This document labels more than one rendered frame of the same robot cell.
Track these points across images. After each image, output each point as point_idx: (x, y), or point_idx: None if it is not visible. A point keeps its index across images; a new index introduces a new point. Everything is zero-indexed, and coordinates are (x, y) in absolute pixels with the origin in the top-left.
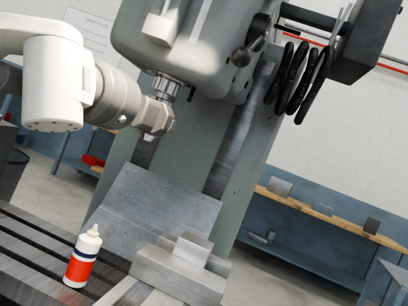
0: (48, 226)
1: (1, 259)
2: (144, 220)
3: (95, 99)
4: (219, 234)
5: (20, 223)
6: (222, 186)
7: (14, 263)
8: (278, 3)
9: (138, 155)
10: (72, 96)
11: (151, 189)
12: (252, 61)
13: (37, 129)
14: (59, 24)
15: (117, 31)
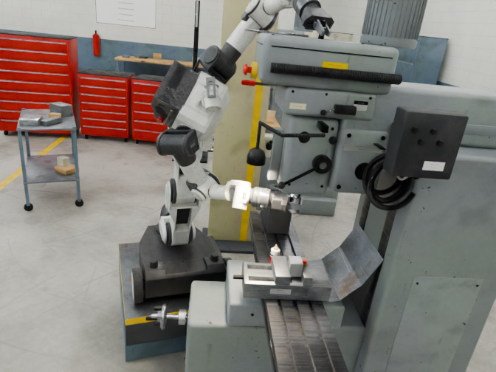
0: (297, 247)
1: (262, 250)
2: (349, 260)
3: (249, 201)
4: (381, 282)
5: (288, 243)
6: (384, 249)
7: (264, 252)
8: (354, 138)
9: (361, 220)
10: (238, 201)
11: (359, 242)
12: (335, 174)
13: (239, 209)
14: (238, 181)
15: None
